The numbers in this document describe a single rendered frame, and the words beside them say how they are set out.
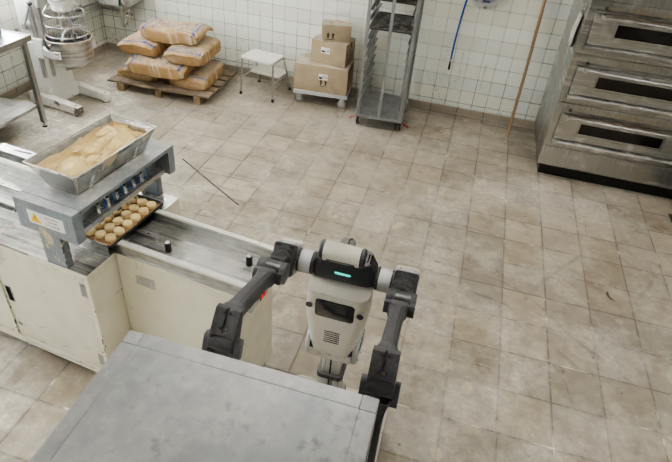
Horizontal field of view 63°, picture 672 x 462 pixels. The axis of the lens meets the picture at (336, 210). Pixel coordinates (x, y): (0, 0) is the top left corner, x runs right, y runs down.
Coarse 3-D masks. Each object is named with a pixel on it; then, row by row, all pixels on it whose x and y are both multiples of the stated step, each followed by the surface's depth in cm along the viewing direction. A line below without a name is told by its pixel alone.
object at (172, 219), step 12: (0, 168) 315; (12, 168) 310; (24, 168) 306; (36, 180) 308; (156, 216) 285; (168, 216) 282; (180, 216) 282; (180, 228) 283; (192, 228) 280; (204, 228) 276; (216, 228) 276; (228, 240) 274; (240, 240) 271; (252, 240) 271; (264, 252) 269
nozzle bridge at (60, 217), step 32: (160, 160) 288; (32, 192) 242; (64, 192) 244; (96, 192) 246; (128, 192) 270; (160, 192) 305; (32, 224) 244; (64, 224) 235; (96, 224) 252; (64, 256) 248
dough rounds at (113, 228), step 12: (132, 204) 287; (144, 204) 286; (156, 204) 288; (120, 216) 278; (132, 216) 275; (144, 216) 279; (96, 228) 268; (108, 228) 266; (120, 228) 267; (96, 240) 261; (108, 240) 260
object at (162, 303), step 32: (160, 224) 285; (128, 256) 263; (192, 256) 267; (224, 256) 268; (256, 256) 270; (128, 288) 276; (160, 288) 266; (192, 288) 256; (160, 320) 281; (192, 320) 270; (256, 320) 276; (256, 352) 290
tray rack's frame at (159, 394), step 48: (144, 336) 101; (96, 384) 92; (144, 384) 93; (192, 384) 94; (240, 384) 94; (288, 384) 95; (96, 432) 85; (144, 432) 86; (192, 432) 86; (240, 432) 87; (288, 432) 88; (336, 432) 88
